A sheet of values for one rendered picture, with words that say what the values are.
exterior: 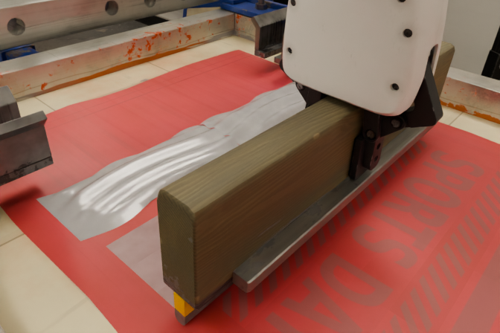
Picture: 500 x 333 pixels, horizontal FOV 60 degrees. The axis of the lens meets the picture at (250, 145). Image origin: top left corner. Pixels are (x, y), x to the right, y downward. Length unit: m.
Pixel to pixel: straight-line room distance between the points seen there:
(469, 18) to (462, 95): 1.84
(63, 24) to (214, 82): 0.22
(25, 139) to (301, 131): 0.22
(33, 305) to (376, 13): 0.28
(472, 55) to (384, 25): 2.17
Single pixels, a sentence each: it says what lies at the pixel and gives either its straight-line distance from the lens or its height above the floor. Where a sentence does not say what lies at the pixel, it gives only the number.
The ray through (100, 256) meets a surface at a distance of 0.34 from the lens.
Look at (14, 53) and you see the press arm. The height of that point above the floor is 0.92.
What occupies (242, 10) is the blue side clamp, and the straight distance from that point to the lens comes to 0.74.
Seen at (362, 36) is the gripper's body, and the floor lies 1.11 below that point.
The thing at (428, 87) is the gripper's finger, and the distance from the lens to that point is 0.30.
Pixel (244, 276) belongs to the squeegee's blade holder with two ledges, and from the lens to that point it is 0.27.
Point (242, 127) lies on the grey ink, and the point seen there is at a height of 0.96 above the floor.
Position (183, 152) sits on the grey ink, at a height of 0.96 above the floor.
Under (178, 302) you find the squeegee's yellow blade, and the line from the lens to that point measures 0.28.
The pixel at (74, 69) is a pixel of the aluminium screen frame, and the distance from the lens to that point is 0.59.
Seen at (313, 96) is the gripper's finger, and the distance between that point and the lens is 0.34.
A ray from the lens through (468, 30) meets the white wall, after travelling 2.43.
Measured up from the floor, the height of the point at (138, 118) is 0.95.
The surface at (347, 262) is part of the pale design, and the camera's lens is 0.34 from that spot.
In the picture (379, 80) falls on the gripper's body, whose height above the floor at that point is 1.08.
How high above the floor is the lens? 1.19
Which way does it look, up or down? 32 degrees down
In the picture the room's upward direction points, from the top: 3 degrees clockwise
